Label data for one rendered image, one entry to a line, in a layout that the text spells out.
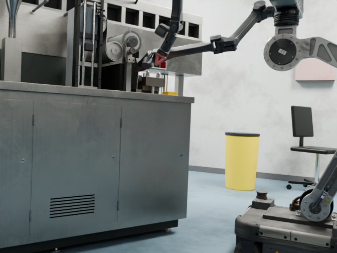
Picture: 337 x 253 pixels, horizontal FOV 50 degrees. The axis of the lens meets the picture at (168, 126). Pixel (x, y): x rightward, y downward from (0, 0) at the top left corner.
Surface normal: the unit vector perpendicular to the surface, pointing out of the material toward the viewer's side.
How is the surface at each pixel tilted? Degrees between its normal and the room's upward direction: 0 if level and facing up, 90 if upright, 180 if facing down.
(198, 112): 90
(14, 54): 90
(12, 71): 90
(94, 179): 90
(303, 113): 82
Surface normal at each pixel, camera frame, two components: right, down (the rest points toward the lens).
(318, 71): -0.43, 0.00
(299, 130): 0.62, -0.10
